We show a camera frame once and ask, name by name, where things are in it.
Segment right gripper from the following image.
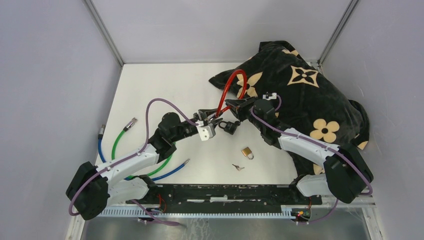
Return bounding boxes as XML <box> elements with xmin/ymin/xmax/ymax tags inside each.
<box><xmin>226</xmin><ymin>95</ymin><xmax>265</xmax><ymax>132</ymax></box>

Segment red cable lock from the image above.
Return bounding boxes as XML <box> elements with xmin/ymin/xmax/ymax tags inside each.
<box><xmin>214</xmin><ymin>69</ymin><xmax>248</xmax><ymax>118</ymax></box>

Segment black padlock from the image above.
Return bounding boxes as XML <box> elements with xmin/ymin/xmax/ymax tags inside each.
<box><xmin>218</xmin><ymin>120</ymin><xmax>241</xmax><ymax>135</ymax></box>

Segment small brass padlock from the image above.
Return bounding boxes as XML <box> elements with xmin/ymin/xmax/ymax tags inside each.
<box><xmin>241</xmin><ymin>147</ymin><xmax>254</xmax><ymax>160</ymax></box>

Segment small padlock keys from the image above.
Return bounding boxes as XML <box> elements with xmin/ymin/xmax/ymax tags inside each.
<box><xmin>232</xmin><ymin>164</ymin><xmax>245</xmax><ymax>171</ymax></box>

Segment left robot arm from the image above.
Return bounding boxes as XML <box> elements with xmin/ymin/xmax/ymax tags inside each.
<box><xmin>65</xmin><ymin>111</ymin><xmax>222</xmax><ymax>221</ymax></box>

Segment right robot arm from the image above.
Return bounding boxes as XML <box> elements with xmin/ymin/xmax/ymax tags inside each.
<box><xmin>224</xmin><ymin>97</ymin><xmax>374</xmax><ymax>204</ymax></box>

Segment black floral blanket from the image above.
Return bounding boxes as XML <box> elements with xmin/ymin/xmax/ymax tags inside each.
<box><xmin>208</xmin><ymin>40</ymin><xmax>371</xmax><ymax>176</ymax></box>

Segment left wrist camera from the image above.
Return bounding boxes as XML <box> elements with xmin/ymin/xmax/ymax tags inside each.
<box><xmin>196</xmin><ymin>121</ymin><xmax>216</xmax><ymax>141</ymax></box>

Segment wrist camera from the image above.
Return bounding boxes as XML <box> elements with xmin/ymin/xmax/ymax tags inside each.
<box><xmin>196</xmin><ymin>121</ymin><xmax>216</xmax><ymax>141</ymax></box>
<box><xmin>262</xmin><ymin>92</ymin><xmax>278</xmax><ymax>101</ymax></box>

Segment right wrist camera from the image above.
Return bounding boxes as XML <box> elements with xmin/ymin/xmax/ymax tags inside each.
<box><xmin>262</xmin><ymin>92</ymin><xmax>278</xmax><ymax>101</ymax></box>

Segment green cable lock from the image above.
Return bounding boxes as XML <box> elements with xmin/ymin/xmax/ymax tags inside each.
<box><xmin>111</xmin><ymin>116</ymin><xmax>174</xmax><ymax>178</ymax></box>

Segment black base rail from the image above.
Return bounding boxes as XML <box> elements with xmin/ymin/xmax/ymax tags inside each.
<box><xmin>138</xmin><ymin>183</ymin><xmax>323</xmax><ymax>214</ymax></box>

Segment blue cable lock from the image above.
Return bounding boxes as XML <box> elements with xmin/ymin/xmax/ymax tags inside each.
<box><xmin>97</xmin><ymin>124</ymin><xmax>191</xmax><ymax>182</ymax></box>

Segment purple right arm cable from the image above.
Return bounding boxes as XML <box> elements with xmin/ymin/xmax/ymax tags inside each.
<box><xmin>250</xmin><ymin>94</ymin><xmax>374</xmax><ymax>223</ymax></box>

